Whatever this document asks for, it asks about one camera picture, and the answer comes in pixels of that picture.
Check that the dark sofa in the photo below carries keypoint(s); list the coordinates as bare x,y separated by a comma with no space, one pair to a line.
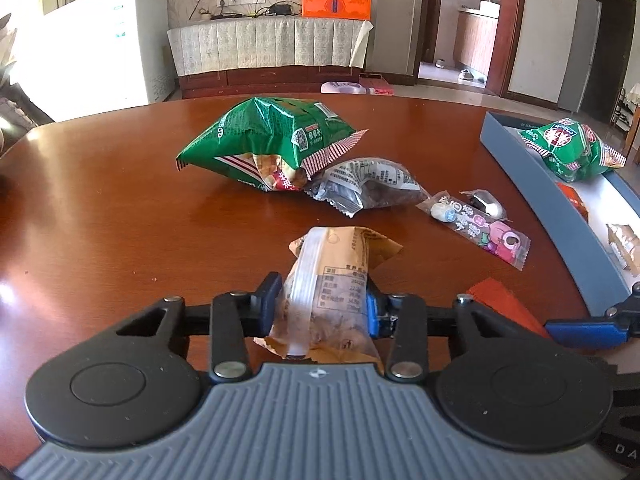
22,115

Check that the shoe rack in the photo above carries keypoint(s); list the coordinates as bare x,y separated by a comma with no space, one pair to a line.
627,120

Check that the small white candy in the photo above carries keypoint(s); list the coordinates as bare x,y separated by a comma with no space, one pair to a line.
487,205

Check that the pink candy packet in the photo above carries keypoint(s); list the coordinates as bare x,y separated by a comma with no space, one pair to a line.
480,230

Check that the navy blue cardboard box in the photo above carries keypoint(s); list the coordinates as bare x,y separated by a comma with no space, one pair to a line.
530,195

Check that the dark clear snack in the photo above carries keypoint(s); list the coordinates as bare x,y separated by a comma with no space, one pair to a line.
370,180

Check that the green striped snack bag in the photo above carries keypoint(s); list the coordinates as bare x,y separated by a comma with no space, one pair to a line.
260,130

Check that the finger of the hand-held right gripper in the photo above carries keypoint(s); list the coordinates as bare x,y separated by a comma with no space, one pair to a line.
580,332

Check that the red floor mat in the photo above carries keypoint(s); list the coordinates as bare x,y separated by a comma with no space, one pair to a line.
380,91

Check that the kitchen cabinet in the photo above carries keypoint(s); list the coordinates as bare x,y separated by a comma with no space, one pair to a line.
477,42

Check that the green shrimp print snack bag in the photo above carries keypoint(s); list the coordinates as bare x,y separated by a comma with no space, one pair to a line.
565,145

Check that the brown TV cabinet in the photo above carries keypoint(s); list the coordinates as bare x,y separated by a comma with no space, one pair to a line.
250,82

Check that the wooden door frame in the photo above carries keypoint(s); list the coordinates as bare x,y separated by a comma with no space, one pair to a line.
507,30

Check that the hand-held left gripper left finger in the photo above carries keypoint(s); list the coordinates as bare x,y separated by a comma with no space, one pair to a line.
270,295

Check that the white chest freezer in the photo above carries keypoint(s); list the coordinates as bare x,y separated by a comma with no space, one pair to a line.
100,50

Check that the beige snack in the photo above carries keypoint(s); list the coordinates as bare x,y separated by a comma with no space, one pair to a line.
625,245

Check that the black router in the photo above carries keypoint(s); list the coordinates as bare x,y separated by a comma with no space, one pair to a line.
284,10

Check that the brown bread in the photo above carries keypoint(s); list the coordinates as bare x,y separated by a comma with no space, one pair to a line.
325,270

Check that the orange snack packet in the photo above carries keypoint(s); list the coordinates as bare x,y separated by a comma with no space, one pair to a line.
500,300
572,202

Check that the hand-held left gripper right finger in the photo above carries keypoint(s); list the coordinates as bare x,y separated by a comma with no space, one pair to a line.
372,310

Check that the grey refrigerator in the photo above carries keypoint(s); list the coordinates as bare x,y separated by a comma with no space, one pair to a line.
580,50

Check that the white lace cloth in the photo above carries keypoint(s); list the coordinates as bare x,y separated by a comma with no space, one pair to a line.
260,42

